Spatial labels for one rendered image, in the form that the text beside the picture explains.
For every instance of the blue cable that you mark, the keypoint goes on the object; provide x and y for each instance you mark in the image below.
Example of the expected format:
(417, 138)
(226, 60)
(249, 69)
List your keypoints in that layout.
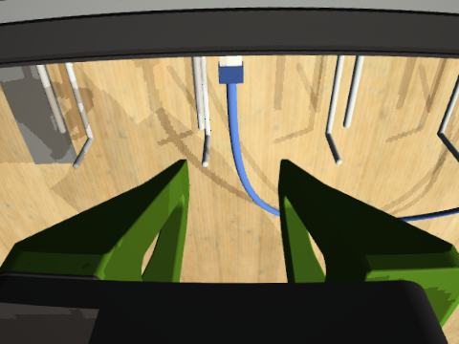
(237, 157)

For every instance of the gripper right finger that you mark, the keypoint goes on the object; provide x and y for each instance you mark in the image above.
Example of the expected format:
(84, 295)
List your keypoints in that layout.
(359, 242)

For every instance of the network cable plug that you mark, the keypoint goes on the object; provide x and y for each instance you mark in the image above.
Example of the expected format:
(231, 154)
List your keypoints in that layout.
(231, 70)

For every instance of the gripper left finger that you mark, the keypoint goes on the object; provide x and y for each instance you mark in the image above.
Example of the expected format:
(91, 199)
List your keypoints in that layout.
(109, 240)

